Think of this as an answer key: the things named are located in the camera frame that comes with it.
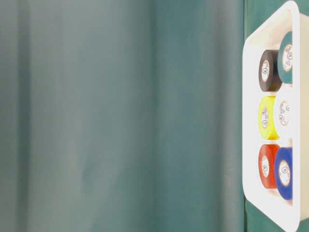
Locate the yellow tape roll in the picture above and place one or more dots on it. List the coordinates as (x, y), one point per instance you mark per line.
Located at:
(266, 122)

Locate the red tape roll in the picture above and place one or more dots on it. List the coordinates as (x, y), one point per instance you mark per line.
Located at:
(266, 162)

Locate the black tape roll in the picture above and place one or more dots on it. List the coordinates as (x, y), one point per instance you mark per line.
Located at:
(269, 79)

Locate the white tape roll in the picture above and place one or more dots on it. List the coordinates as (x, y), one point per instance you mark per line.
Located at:
(284, 114)

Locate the blue tape roll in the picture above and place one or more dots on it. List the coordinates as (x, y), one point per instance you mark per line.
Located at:
(284, 172)

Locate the green tape roll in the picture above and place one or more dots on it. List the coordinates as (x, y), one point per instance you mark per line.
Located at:
(285, 59)

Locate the white plastic case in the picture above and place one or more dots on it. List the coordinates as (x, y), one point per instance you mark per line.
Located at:
(292, 215)

